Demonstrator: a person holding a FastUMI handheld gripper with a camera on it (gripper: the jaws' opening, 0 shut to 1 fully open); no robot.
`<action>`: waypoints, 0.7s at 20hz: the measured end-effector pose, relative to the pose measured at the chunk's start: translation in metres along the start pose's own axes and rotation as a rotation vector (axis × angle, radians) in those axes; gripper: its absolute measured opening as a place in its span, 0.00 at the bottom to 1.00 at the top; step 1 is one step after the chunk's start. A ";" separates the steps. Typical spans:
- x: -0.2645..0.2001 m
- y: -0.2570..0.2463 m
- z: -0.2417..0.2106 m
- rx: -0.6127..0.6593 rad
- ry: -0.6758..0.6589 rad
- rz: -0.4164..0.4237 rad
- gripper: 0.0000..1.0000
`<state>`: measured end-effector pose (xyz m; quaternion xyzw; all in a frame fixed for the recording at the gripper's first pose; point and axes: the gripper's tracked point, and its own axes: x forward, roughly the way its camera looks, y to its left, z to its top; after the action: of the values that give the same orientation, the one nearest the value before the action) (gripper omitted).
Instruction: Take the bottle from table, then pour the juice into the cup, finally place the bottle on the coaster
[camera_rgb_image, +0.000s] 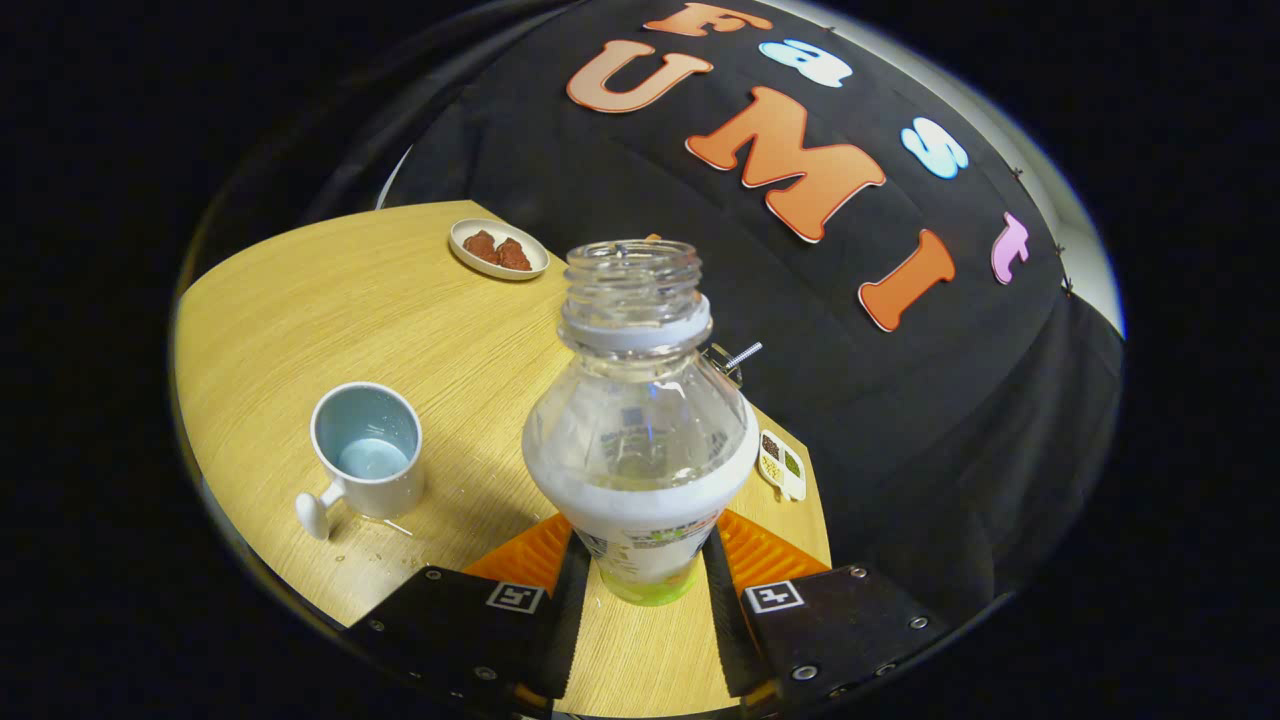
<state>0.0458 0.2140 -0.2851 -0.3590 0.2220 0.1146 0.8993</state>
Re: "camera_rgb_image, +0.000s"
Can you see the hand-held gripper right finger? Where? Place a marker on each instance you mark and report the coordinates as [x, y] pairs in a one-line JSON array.
[[722, 620]]

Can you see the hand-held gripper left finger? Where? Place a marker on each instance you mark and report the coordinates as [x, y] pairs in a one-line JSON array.
[[570, 620]]

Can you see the clear plastic juice bottle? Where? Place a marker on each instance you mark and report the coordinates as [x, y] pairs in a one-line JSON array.
[[640, 440]]

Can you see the white cup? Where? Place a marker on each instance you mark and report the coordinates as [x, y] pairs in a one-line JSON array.
[[390, 495]]

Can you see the white divided bean dish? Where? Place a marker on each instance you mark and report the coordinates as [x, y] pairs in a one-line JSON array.
[[792, 485]]

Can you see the checked straw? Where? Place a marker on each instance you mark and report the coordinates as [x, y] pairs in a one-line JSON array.
[[745, 352]]

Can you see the red-brown food piece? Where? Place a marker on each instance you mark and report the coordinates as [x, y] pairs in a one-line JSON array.
[[514, 255], [481, 246]]

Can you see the small white plate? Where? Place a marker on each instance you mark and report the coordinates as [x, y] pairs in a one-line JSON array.
[[470, 262]]

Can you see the wooden table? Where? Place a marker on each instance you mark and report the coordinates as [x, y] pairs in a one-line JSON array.
[[300, 300]]

